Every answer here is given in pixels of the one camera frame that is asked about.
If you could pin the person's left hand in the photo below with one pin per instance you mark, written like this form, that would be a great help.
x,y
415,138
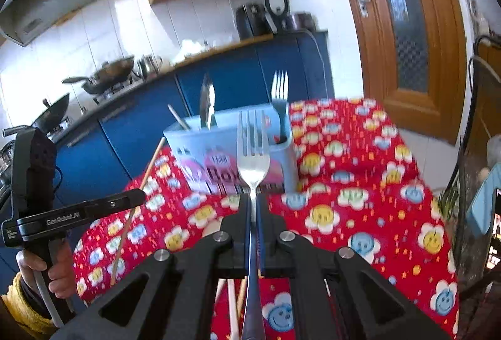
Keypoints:
x,y
62,261

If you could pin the light blue flat item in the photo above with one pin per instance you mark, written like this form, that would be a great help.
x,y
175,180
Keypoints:
x,y
483,203

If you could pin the green onions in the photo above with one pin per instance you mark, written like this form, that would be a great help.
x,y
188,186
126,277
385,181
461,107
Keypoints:
x,y
450,199

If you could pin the metal rack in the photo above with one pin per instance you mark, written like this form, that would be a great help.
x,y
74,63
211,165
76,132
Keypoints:
x,y
475,89

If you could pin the wooden chopstick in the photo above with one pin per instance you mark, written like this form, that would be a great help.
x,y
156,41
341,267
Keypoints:
x,y
133,207
242,293

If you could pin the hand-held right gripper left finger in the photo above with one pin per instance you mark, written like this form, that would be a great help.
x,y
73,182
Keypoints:
x,y
235,242

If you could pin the pale chopstick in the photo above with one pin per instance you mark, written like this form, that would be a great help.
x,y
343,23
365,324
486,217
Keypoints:
x,y
233,308

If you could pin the white cloth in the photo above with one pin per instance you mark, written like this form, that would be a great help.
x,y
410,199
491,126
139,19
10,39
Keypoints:
x,y
190,48

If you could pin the metal kettle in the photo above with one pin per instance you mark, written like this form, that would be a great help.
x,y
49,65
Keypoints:
x,y
148,66

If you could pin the person's left forearm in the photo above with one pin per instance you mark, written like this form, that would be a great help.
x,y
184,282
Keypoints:
x,y
23,308

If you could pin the metal pot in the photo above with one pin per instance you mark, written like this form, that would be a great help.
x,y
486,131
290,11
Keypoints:
x,y
7,164

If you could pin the rice cooker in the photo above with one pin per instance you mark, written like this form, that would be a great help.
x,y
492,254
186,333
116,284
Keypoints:
x,y
297,21

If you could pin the light blue utensil box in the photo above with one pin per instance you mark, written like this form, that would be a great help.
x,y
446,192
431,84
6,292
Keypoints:
x,y
184,140

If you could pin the metal knife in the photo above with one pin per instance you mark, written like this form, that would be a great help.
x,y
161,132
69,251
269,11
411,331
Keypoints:
x,y
207,101

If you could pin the wooden door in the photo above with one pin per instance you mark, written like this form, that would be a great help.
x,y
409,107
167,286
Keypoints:
x,y
411,31

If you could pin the red smiley flower tablecloth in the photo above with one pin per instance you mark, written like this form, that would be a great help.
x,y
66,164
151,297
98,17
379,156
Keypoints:
x,y
352,187

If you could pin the large dark wok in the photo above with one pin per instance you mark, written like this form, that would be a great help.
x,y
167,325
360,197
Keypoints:
x,y
107,76

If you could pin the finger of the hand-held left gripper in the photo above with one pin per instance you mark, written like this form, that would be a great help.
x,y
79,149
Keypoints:
x,y
125,201

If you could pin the black air fryer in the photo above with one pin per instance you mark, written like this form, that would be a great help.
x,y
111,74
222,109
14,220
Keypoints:
x,y
250,21

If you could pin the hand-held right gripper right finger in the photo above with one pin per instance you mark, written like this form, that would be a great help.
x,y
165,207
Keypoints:
x,y
272,242

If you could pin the metal fork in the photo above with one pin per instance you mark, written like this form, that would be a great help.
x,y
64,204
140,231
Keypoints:
x,y
253,164
279,89

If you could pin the gas stove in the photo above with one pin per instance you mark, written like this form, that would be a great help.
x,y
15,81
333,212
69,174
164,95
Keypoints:
x,y
117,91

